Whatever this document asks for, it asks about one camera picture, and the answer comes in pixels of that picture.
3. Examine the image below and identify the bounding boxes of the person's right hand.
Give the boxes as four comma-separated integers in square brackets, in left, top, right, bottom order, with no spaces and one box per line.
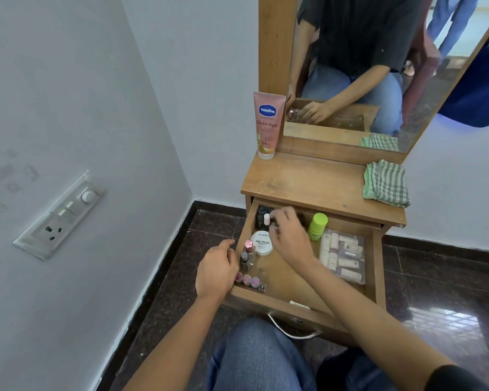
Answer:
[268,207,317,270]

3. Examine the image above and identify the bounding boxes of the person's left hand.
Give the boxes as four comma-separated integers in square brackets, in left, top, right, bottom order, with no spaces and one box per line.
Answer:
[195,239,240,300]

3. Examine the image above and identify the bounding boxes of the wooden drawer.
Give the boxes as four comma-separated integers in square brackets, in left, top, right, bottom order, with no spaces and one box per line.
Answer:
[223,198,388,346]

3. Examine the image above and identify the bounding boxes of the person's right forearm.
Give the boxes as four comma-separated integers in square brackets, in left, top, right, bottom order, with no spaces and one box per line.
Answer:
[297,256,447,391]

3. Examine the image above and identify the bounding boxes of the person's left forearm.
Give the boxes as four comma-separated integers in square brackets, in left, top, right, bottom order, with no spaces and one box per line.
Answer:
[123,292,225,391]

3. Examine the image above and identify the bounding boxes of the white round remover jar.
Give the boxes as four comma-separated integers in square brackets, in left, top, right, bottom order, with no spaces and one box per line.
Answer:
[250,230,274,256]

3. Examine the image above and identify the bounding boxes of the green plastic bottle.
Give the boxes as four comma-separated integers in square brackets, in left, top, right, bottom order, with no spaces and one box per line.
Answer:
[308,213,329,242]

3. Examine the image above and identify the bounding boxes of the wooden dressing table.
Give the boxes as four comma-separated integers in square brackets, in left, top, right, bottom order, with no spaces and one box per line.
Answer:
[223,0,489,346]

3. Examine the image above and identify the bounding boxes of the clear pack of white rollers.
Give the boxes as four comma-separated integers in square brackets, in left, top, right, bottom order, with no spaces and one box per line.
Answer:
[318,228,366,286]

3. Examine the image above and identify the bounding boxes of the pink lotion tube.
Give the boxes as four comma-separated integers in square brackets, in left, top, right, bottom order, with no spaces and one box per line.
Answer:
[253,92,287,161]

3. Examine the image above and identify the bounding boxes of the blue jeans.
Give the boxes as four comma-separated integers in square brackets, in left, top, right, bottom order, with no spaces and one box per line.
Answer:
[206,317,392,391]

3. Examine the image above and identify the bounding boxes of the green checked cloth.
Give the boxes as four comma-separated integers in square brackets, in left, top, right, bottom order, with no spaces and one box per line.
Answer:
[362,159,411,208]

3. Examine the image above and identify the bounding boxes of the black shirt sleeve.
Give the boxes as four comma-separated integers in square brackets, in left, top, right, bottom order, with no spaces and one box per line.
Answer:
[424,364,489,391]

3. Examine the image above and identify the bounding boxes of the metal drawer handle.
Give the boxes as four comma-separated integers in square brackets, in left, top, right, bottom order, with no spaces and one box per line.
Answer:
[267,313,323,341]

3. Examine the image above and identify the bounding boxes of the white electrical switch board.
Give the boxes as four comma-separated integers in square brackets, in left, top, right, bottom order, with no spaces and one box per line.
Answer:
[12,170,105,261]

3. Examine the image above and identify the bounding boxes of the wall mirror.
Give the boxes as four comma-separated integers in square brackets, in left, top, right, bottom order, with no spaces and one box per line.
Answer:
[283,0,489,153]

